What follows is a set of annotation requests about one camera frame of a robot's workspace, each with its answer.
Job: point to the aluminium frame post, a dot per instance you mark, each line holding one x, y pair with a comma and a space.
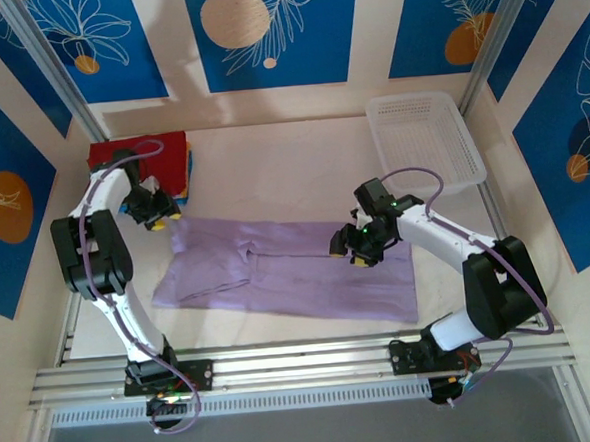
500, 38
50, 65

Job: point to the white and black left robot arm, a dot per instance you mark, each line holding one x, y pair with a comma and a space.
96, 253

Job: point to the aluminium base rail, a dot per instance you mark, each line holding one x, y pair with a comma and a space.
309, 365

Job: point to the black electronics module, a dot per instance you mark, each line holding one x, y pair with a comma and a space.
438, 390
161, 407

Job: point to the white perforated plastic basket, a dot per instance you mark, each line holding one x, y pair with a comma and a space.
420, 133

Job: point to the lavender t-shirt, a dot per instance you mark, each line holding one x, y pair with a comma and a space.
289, 286

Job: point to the red folded t-shirt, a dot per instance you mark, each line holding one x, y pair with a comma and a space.
171, 158

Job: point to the aluminium side rail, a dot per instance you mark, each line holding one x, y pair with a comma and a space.
492, 209
69, 335

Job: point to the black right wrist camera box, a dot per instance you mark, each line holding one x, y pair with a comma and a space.
373, 192

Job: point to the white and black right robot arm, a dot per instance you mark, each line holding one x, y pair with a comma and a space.
504, 288

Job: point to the orange folded t-shirt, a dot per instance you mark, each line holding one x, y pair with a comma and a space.
189, 162

